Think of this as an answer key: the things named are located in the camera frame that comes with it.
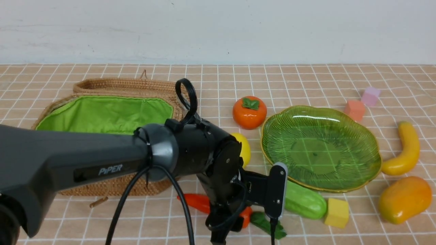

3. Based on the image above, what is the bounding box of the wrist camera with grey edge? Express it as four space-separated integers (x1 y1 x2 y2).
240 162 288 219

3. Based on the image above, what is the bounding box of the orange foam cube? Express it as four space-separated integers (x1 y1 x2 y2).
344 100 366 121

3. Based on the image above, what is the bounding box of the orange toy persimmon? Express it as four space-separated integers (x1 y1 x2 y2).
232 96 267 130

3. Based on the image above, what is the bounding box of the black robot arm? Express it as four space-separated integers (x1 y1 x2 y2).
1 119 248 245

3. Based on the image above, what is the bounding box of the pink foam cube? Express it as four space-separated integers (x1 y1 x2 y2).
361 87 380 107

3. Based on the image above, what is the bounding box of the green glass leaf plate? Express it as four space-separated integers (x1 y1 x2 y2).
260 105 383 193

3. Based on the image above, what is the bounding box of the orange yellow toy mango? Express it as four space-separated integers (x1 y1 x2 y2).
378 176 433 225

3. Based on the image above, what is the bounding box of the yellow toy lemon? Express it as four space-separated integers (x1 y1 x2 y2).
231 132 252 169

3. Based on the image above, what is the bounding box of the yellow foam cube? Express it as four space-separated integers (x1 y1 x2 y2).
324 198 349 229

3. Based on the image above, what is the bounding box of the green toy cucumber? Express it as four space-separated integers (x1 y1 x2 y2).
284 180 327 220

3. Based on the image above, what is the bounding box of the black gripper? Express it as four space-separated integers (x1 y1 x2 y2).
205 205 253 245

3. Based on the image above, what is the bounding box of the yellow toy banana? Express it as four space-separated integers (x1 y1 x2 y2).
381 121 420 176

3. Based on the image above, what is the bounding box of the orange toy carrot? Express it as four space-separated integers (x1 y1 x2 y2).
176 194 287 240

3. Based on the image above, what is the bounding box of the woven wicker basket green lining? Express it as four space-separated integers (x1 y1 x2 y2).
32 94 184 208

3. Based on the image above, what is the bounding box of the woven wicker basket lid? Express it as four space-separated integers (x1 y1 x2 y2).
73 70 177 99

